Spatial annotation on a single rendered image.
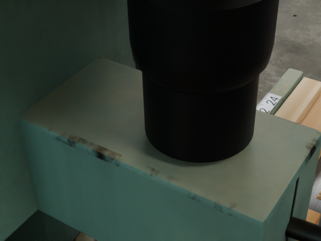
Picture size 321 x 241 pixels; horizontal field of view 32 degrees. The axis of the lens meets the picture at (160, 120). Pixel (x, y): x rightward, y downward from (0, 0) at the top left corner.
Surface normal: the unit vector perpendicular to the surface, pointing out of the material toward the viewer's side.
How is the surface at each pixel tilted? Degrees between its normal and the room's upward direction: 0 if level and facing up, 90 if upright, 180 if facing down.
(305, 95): 0
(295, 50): 0
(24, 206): 90
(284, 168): 0
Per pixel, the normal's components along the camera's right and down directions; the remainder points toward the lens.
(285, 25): -0.03, -0.79
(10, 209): 0.84, 0.32
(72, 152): -0.54, 0.52
